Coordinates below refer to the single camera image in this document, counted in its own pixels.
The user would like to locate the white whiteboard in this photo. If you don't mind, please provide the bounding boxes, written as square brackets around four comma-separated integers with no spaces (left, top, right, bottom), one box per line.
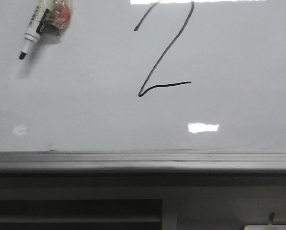
[0,0,286,173]

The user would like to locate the white red object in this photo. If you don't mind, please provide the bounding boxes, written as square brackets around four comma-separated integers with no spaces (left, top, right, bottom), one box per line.
[244,224,286,230]

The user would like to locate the white black whiteboard marker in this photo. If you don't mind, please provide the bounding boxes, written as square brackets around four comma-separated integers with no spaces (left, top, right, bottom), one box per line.
[19,0,73,60]

